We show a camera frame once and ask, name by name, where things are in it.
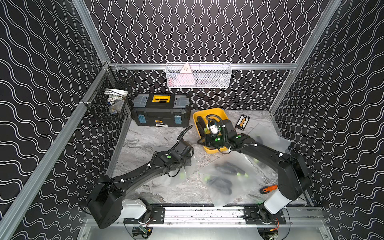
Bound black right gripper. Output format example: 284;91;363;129
196;133;228;147

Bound clear zip-top bag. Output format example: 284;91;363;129
154;156;196;187
198;152;277;207
250;124;291;154

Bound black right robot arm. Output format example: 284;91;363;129
198;119;313;222

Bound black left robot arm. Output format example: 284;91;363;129
86;140;194;229

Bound small black picture card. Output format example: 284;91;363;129
235;114;250;131

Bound pile of toy eggplants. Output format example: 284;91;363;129
196;116;206;137

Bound yellow plastic bin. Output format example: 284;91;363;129
193;108;229;154

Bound black toolbox with blue latches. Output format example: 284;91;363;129
131;94;191;128

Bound pink triangular card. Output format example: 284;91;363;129
174;63;196;87

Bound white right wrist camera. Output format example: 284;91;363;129
209;123;219;135

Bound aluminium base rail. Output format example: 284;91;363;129
80;205;328;229

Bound white wire basket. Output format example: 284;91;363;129
165;62;233;89

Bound orange handled screwdriver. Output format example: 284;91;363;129
259;185;278;195

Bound black wire basket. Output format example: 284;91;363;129
85;63;138;122

